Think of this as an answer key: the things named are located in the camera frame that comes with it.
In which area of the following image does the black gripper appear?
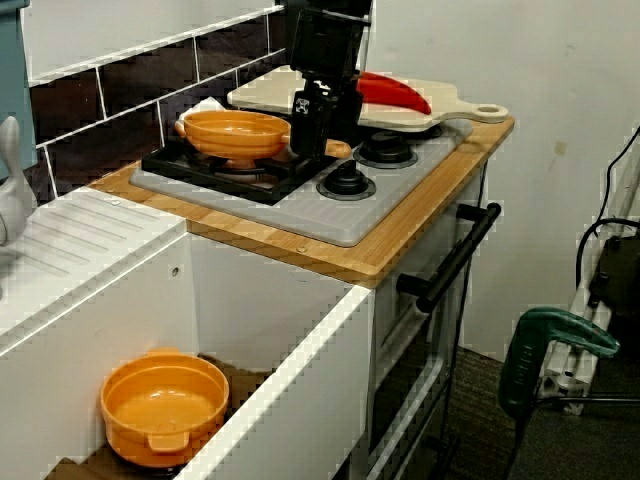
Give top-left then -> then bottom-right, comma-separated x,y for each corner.
289,9 -> 372,159

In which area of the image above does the red toy chili pepper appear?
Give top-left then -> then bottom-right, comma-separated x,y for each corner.
355,71 -> 432,115

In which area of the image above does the orange toy frying pan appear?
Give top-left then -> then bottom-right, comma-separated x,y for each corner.
173,109 -> 352,171

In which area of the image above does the black stove knob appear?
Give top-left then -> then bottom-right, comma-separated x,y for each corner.
353,130 -> 419,167
317,159 -> 376,201

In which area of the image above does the light wooden cutting board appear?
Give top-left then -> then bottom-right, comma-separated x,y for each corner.
227,64 -> 510,135

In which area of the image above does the grey toy stove plate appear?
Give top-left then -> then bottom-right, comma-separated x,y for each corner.
128,117 -> 474,247

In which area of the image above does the white cloth piece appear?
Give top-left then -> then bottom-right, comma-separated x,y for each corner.
191,96 -> 227,115

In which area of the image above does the wooden toy kitchen countertop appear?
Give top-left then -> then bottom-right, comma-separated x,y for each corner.
89,115 -> 516,290

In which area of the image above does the black burner grate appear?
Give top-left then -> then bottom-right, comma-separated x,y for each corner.
141,134 -> 321,206

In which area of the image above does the dark tiled backsplash panel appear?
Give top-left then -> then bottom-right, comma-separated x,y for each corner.
27,0 -> 296,201

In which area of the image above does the white toy oven door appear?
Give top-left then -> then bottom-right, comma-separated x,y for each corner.
369,164 -> 491,480

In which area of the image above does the white toy sink unit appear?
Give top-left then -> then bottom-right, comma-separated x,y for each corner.
0,187 -> 376,480

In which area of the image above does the green power drill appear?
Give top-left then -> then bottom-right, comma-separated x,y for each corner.
498,307 -> 621,421

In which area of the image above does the grey toy faucet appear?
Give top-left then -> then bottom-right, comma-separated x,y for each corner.
0,115 -> 39,296

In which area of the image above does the orange toy pot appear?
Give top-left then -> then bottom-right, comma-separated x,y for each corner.
99,347 -> 231,464

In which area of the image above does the dark box device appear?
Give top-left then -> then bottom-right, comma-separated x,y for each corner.
588,233 -> 640,309

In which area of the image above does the black oven door handle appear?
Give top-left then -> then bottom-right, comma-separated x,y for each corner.
397,202 -> 502,312

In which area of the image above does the black cable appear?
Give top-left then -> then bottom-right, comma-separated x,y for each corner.
574,119 -> 640,301

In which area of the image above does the aluminium frame profile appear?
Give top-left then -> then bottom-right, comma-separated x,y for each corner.
539,164 -> 640,416

